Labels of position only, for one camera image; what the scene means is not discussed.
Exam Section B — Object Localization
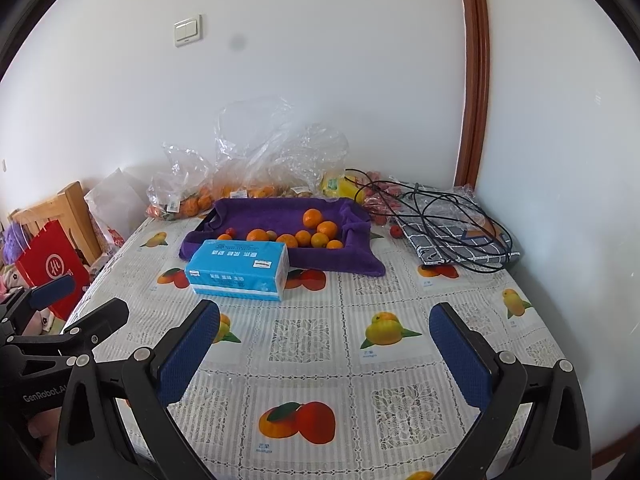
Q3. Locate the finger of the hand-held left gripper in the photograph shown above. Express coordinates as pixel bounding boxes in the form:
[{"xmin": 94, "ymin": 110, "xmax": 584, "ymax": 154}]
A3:
[
  {"xmin": 5, "ymin": 298, "xmax": 130, "ymax": 357},
  {"xmin": 0, "ymin": 274, "xmax": 77, "ymax": 334}
]

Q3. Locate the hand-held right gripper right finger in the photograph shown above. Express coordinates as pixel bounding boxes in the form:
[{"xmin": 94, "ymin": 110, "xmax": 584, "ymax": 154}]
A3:
[{"xmin": 429, "ymin": 302, "xmax": 592, "ymax": 480}]

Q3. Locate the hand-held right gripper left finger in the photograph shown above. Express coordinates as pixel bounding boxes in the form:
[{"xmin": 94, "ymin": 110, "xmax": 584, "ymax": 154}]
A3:
[{"xmin": 55, "ymin": 300, "xmax": 222, "ymax": 480}]

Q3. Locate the person's left hand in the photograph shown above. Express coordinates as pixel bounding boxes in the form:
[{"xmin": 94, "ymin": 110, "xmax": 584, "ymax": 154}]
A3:
[{"xmin": 27, "ymin": 406, "xmax": 62, "ymax": 476}]

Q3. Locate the red paper bag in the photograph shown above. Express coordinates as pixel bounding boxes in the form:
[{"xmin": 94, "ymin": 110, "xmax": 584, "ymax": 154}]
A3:
[{"xmin": 15, "ymin": 219, "xmax": 92, "ymax": 321}]

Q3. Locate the wooden chair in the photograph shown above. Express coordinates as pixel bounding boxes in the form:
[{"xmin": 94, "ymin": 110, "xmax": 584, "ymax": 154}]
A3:
[{"xmin": 11, "ymin": 181, "xmax": 104, "ymax": 267}]

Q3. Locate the blue tissue pack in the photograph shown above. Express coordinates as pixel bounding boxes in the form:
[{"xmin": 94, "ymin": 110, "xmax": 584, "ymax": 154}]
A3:
[{"xmin": 185, "ymin": 239, "xmax": 290, "ymax": 302}]

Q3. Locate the white plastic bag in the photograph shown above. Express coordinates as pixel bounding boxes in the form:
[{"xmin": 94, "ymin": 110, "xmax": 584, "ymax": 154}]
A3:
[{"xmin": 84, "ymin": 167, "xmax": 147, "ymax": 256}]

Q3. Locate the chequered dark cloth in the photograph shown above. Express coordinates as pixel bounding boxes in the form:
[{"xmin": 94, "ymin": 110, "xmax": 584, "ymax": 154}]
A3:
[{"xmin": 400, "ymin": 185, "xmax": 521, "ymax": 267}]

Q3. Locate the fruit-print tablecloth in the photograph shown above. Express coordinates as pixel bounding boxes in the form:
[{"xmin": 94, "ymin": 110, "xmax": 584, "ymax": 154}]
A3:
[{"xmin": 65, "ymin": 210, "xmax": 567, "ymax": 480}]

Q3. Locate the clear bag of tangerines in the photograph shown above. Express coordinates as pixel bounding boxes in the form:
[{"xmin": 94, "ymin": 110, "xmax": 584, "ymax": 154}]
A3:
[{"xmin": 146, "ymin": 142, "xmax": 217, "ymax": 222}]

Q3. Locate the purple towel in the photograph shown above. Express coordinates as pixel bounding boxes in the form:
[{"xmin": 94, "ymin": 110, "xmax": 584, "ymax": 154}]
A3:
[{"xmin": 180, "ymin": 197, "xmax": 387, "ymax": 277}]

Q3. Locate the bag of red fruit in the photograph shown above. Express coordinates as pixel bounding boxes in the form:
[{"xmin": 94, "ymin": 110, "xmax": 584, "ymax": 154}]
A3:
[{"xmin": 362, "ymin": 171, "xmax": 407, "ymax": 224}]

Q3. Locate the bag of brown fruit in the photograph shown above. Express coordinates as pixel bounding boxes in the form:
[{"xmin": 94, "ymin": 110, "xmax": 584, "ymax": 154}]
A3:
[{"xmin": 280, "ymin": 185, "xmax": 322, "ymax": 200}]

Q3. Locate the yellow packet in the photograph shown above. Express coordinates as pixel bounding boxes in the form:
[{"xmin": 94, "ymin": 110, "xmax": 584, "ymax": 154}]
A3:
[{"xmin": 320, "ymin": 171, "xmax": 369, "ymax": 204}]

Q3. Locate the large clear plastic bag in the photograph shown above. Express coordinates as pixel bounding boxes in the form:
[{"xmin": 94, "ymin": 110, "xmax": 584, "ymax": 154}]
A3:
[{"xmin": 215, "ymin": 100, "xmax": 351, "ymax": 196}]

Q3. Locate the black cable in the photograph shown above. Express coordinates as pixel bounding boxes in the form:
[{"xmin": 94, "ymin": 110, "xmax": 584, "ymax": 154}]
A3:
[{"xmin": 345, "ymin": 169, "xmax": 514, "ymax": 274}]

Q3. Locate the brown wooden door frame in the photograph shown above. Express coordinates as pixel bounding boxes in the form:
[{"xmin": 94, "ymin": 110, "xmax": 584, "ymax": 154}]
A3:
[{"xmin": 454, "ymin": 0, "xmax": 491, "ymax": 189}]

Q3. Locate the white light switch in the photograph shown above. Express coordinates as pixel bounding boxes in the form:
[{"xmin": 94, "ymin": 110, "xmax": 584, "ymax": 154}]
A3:
[{"xmin": 173, "ymin": 14, "xmax": 203, "ymax": 48}]

